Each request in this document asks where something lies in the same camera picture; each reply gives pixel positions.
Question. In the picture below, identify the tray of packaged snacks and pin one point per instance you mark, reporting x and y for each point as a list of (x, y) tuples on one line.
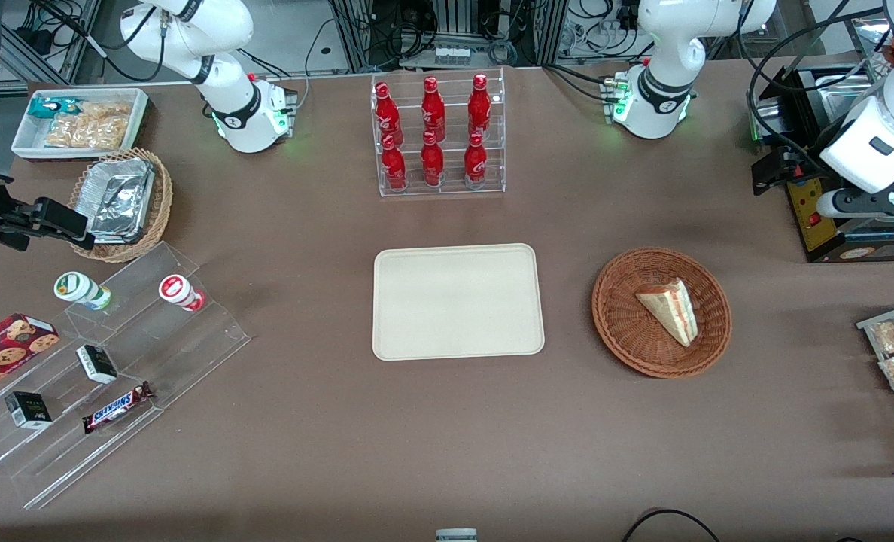
[(880, 325)]

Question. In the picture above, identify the black food warmer machine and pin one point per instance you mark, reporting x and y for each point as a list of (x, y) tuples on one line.
[(812, 203)]

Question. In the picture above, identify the red lid yogurt cup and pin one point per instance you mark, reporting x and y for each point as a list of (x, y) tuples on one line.
[(178, 290)]

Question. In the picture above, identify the small black white box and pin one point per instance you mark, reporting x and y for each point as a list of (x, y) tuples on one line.
[(97, 363), (28, 410)]

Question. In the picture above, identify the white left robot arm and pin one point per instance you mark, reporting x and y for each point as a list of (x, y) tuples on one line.
[(665, 45)]

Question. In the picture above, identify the clear bag of chips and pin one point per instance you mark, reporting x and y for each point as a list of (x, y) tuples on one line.
[(89, 128)]

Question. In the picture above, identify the clear acrylic stepped display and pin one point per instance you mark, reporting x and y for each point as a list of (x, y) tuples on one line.
[(191, 354)]

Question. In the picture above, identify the red cookie box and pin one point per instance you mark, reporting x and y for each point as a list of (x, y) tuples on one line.
[(7, 350)]

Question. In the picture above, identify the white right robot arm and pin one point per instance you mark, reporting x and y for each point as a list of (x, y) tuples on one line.
[(214, 45)]

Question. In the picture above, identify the snickers chocolate bar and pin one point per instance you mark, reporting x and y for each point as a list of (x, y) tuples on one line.
[(116, 408)]

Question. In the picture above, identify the white power strip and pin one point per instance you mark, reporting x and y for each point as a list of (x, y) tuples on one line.
[(451, 54)]

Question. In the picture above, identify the clear acrylic bottle rack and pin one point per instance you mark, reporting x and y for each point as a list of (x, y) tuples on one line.
[(454, 188)]

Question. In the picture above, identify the stacked aluminium foil containers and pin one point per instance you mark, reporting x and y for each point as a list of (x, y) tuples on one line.
[(120, 199)]

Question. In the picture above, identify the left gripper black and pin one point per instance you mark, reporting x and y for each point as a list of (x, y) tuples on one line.
[(793, 159)]

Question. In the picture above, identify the triangular sandwich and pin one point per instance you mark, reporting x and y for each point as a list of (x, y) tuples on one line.
[(669, 307)]

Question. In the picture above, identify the beige rectangular tray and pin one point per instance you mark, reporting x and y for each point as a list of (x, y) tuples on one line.
[(458, 301)]

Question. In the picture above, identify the white plastic bin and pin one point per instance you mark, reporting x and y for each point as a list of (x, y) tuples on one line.
[(25, 143)]

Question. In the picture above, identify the small grey device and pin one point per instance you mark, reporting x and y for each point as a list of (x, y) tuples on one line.
[(456, 535)]

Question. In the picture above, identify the light wicker basket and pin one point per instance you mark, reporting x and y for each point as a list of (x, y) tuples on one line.
[(162, 196)]

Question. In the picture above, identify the steel warmer pan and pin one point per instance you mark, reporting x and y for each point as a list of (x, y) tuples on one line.
[(846, 90)]

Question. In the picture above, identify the brown round wicker basket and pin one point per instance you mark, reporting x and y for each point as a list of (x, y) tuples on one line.
[(627, 331)]

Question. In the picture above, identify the red cola bottle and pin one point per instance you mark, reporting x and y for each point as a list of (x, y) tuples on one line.
[(394, 167), (433, 109), (475, 164), (387, 113), (432, 162), (479, 105)]

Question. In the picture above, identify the green lid yogurt cup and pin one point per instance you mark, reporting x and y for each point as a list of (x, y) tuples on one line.
[(78, 288)]

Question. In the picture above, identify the teal snack packet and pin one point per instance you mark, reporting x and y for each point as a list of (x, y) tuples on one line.
[(52, 108)]

